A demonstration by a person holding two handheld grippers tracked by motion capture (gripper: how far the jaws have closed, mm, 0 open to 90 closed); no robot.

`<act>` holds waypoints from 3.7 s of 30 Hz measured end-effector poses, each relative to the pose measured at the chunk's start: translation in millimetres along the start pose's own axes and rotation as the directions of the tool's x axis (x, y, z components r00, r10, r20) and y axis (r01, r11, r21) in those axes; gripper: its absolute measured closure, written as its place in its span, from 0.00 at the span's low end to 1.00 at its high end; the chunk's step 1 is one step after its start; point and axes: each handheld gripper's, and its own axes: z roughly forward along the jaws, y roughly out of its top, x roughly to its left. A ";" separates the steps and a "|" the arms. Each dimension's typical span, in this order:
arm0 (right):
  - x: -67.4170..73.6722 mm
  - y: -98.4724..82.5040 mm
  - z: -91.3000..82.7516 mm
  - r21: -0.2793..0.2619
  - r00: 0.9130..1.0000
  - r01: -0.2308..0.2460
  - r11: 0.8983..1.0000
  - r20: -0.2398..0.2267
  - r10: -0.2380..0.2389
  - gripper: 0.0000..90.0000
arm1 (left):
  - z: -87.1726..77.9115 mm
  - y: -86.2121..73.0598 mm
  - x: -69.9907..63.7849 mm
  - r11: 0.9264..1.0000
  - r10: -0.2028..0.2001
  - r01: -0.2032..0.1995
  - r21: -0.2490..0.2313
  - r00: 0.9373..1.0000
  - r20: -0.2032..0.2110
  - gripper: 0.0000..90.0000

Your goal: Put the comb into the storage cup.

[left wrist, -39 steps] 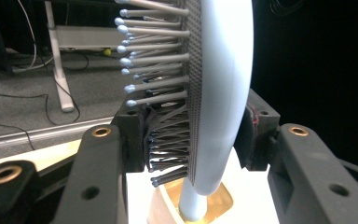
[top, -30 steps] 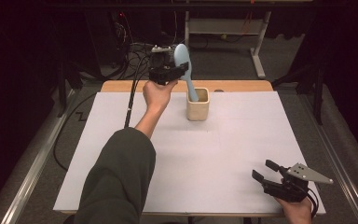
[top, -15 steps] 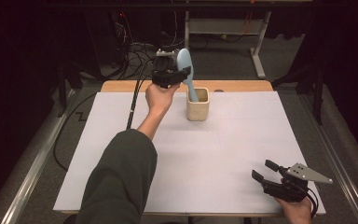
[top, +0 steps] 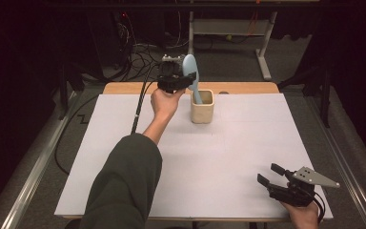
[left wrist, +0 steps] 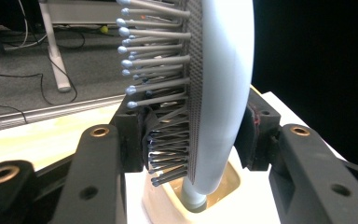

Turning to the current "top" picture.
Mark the right hand-held gripper cable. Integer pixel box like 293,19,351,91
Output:
311,190,327,223

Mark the tangle of floor cables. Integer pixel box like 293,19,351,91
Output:
117,12,184,82

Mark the dark stand leg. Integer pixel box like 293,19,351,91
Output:
277,63,333,128
58,61,87,120

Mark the left hand-held gripper cable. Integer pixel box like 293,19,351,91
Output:
130,63,160,135

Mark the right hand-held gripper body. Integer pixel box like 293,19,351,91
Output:
267,166,341,208

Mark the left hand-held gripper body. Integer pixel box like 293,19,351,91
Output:
156,54,186,94

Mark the black floor cable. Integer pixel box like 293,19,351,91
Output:
54,94,100,176

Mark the hand-held gripper cable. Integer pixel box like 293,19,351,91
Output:
130,63,160,135
311,190,327,223

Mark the orange cable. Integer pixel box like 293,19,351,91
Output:
247,10,258,36

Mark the person's right hand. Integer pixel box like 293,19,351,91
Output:
279,199,320,229

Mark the white metal stand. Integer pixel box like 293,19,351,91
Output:
185,10,279,82

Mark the white table sheet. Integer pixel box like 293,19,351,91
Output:
54,93,334,221

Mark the beige square cup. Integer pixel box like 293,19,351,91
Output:
190,89,215,125

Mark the aluminium floor rail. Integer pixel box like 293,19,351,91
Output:
308,94,366,229
0,92,77,229

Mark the person's left hand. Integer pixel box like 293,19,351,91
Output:
150,87,187,122

